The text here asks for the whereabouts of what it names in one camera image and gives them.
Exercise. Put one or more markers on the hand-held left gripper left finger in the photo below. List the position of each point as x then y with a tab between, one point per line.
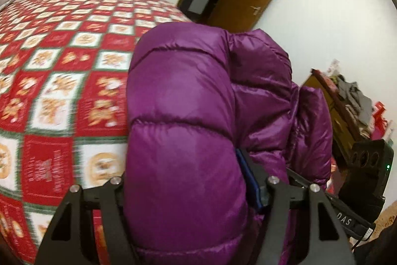
108	199

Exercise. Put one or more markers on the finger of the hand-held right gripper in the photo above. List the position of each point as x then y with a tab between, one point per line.
297	179

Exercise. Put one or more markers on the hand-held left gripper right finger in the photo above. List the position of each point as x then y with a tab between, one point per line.
248	172

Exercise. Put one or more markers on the purple down jacket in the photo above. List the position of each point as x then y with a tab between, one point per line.
186	128

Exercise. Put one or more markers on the pile of grey clothes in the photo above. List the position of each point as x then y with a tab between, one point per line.
353	100

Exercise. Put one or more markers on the pile of red packages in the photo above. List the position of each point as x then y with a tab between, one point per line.
380	122

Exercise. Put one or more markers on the brown wooden cabinet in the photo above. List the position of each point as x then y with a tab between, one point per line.
335	116

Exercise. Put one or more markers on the dark cloth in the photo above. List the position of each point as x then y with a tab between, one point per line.
378	249

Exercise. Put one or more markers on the red bear print bedsheet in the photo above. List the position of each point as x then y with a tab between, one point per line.
62	72

